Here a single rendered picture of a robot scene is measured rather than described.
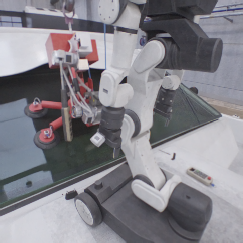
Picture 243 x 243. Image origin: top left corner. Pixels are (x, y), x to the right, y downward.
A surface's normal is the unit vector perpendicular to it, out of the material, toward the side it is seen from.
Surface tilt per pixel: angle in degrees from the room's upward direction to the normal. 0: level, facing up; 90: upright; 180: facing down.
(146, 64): 90
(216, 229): 0
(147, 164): 60
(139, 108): 90
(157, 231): 0
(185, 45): 90
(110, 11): 90
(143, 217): 0
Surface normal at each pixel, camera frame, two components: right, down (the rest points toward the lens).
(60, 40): 0.56, 0.00
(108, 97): -0.66, 0.28
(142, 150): 0.66, -0.22
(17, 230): -0.14, -0.86
